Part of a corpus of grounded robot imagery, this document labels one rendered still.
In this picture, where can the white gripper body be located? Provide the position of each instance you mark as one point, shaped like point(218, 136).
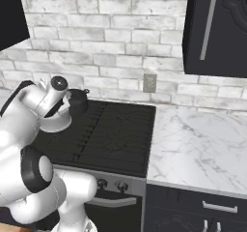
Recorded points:
point(57, 123)

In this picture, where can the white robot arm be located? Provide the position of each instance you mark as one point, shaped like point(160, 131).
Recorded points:
point(16, 129)

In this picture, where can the black kettle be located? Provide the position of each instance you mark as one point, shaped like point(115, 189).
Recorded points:
point(79, 103)

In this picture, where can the black stove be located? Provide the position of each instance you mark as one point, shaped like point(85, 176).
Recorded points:
point(115, 136)

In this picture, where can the black stove knob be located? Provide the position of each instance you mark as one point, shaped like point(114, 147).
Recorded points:
point(102, 183)
point(122, 187)

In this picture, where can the black oven door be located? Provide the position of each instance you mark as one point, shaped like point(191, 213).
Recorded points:
point(122, 218)

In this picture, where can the black drawer front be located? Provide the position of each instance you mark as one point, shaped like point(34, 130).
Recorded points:
point(180, 200)

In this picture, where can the black base cupboard door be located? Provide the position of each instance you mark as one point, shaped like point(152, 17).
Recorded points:
point(177, 221)
point(233, 224)

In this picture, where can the grey wall outlet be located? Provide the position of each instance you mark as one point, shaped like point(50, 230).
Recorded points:
point(150, 83)

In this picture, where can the black wall cupboard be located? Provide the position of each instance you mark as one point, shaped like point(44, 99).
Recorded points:
point(11, 13)

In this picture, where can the black wall cupboard door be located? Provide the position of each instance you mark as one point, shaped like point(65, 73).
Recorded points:
point(225, 33)

